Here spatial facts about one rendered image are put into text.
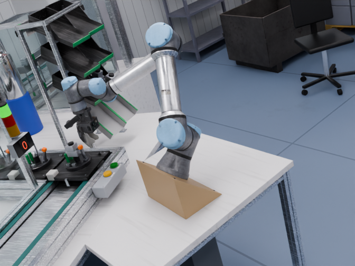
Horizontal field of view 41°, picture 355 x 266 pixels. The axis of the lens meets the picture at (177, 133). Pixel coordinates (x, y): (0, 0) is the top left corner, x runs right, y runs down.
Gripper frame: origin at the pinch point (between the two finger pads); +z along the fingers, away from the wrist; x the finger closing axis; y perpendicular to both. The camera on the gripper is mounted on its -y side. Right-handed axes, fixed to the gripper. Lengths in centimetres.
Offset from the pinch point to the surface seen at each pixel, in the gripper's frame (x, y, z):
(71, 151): -2.2, -10.7, 1.8
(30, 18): 24, -25, -60
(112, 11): 164, -63, -27
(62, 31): 30, -15, -49
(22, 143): -19.7, -20.0, -14.3
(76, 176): -10.8, -5.8, 10.4
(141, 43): 388, -169, 70
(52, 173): -11.7, -19.0, 8.4
